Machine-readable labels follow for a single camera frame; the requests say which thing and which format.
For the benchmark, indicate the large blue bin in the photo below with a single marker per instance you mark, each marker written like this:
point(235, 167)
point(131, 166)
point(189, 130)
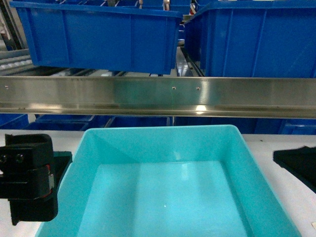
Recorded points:
point(95, 36)
point(254, 38)

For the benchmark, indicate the teal plastic bin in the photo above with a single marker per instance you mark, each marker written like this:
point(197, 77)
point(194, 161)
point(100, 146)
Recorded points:
point(182, 181)

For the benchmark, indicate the large blue bin left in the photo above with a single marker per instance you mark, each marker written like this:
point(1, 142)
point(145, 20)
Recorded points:
point(95, 36)

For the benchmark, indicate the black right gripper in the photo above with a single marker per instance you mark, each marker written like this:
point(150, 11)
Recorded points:
point(300, 162)

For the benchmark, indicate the stainless steel shelf rail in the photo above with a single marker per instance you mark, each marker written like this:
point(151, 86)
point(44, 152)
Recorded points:
point(160, 96)

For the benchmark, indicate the large blue bin right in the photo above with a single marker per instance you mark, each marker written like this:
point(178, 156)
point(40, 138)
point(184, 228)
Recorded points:
point(254, 38)

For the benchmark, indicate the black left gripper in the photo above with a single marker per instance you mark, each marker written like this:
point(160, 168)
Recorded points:
point(31, 175)

